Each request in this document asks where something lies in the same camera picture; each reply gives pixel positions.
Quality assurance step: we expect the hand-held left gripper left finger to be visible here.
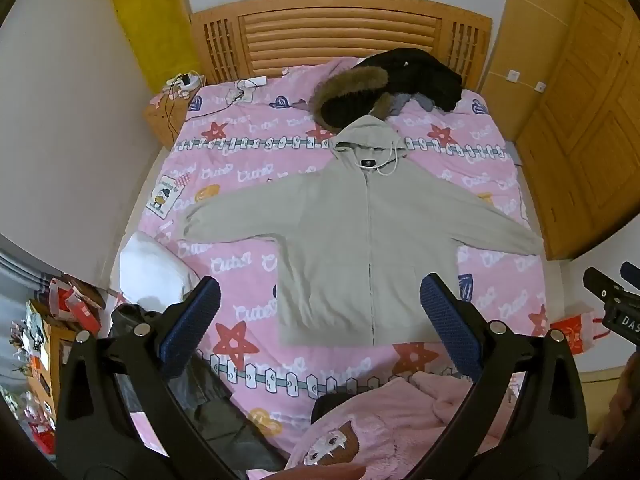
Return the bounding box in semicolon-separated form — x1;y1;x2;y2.
57;276;236;480

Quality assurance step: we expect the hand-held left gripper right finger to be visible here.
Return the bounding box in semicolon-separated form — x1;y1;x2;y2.
405;273;588;480

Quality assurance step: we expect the beige zip hoodie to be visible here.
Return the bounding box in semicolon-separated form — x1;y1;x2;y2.
181;115;546;348

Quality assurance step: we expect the person's right forearm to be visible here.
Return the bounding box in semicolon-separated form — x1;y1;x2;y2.
595;364;640;461

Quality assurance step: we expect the red and white paper bag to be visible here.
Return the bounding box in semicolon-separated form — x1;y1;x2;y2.
550;312;612;357

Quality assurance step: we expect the white folded cloth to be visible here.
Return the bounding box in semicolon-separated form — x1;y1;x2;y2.
119;231;201;306

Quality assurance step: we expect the black shiny jacket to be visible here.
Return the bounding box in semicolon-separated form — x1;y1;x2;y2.
109;302;286;473

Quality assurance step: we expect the pink fleece garment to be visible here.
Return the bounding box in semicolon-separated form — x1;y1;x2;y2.
285;372;526;480

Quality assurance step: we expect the red and white box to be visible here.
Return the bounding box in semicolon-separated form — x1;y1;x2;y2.
47;277;86;312

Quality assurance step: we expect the pink printed bed sheet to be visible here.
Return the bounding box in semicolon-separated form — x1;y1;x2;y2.
117;57;551;480

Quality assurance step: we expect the wooden desk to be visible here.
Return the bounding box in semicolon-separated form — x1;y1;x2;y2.
25;300;78;411

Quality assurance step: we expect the wooden wardrobe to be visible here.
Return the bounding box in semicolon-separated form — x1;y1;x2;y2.
482;0;640;261

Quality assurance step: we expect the grey window curtain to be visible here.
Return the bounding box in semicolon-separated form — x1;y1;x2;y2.
0;240;56;313

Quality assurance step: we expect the wooden nightstand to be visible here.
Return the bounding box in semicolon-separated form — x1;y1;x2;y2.
144;87;203;151

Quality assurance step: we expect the grey cloth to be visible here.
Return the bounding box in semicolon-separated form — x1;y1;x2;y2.
387;92;436;118

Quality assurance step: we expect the white power strip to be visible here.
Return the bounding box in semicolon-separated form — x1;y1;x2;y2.
165;73;207;93

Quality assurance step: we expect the white charger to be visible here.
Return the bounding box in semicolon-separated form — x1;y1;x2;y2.
226;76;268;104

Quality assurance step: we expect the black fur-trimmed coat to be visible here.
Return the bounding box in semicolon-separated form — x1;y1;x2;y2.
310;48;465;131

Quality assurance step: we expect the yellow curtain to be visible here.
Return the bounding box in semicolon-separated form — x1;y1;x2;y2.
100;0;193;96

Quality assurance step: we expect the wooden bed headboard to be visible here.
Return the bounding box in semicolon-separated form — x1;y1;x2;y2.
190;5;493;93

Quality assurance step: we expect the black cable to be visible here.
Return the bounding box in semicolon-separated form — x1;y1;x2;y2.
159;82;187;137

